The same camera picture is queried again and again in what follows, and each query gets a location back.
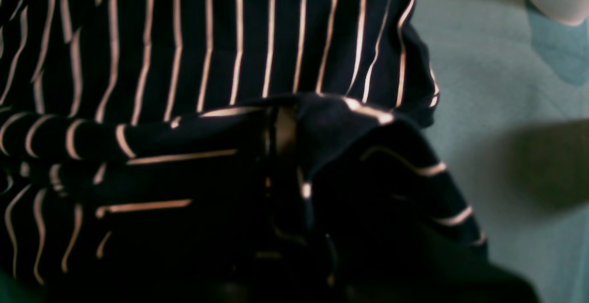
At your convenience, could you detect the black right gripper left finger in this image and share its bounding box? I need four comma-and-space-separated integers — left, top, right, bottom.
265, 106, 297, 166

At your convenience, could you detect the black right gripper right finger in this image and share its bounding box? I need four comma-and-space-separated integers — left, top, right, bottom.
350, 230, 539, 303

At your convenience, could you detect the navy white striped t-shirt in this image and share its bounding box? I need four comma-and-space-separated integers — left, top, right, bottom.
1, 0, 486, 303

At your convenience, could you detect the light blue tablecloth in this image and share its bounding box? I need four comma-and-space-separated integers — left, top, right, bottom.
412, 0, 589, 303

